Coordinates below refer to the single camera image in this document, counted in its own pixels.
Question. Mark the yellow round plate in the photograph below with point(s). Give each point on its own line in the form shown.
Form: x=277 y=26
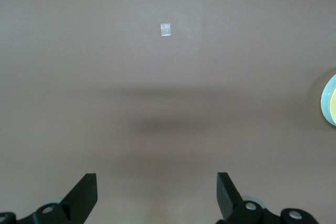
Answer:
x=334 y=106

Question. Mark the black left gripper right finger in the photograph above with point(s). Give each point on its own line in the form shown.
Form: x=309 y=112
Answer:
x=233 y=211

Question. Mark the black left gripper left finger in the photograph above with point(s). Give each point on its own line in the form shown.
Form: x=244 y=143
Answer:
x=71 y=208

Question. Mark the small square tape patch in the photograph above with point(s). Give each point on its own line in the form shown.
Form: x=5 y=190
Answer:
x=165 y=29

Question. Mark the pale green round plate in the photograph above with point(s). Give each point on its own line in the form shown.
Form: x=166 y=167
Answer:
x=325 y=100

